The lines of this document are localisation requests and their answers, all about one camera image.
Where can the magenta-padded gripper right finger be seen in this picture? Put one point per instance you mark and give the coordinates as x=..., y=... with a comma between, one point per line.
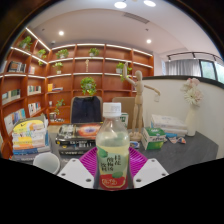
x=150, y=173

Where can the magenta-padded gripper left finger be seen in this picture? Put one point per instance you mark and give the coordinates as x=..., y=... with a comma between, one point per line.
x=75, y=173

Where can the clear drink bottle white cap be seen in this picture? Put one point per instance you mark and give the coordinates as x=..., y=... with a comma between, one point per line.
x=112, y=143

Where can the white triangle-patterned mug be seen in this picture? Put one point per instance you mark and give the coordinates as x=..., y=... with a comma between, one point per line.
x=46, y=163

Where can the green white box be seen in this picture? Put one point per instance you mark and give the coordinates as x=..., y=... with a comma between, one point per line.
x=153, y=139

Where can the stack of dark books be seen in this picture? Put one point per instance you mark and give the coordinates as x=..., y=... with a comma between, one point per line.
x=78, y=133

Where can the tall white green carton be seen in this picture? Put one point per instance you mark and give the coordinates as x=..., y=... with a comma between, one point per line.
x=125, y=120

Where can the stack of colourful books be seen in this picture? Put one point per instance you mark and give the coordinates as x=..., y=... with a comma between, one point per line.
x=30, y=135

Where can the chair with dark jacket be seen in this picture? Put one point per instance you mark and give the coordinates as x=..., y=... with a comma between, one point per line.
x=86, y=109

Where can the white vase with flowers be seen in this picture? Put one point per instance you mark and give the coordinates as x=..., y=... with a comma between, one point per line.
x=191, y=120

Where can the beige chair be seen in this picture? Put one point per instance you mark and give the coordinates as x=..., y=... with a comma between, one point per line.
x=128, y=106

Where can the wooden artist mannequin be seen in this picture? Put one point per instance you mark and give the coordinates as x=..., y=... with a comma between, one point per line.
x=138, y=100

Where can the grey window curtain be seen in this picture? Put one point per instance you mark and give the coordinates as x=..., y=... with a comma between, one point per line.
x=183, y=67

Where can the orange wooden shelf unit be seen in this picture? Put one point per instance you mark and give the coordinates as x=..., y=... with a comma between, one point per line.
x=100, y=63

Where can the window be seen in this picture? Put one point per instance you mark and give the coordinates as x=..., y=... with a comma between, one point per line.
x=208, y=70

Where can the ceiling lights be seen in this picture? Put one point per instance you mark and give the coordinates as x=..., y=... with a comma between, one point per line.
x=120, y=4

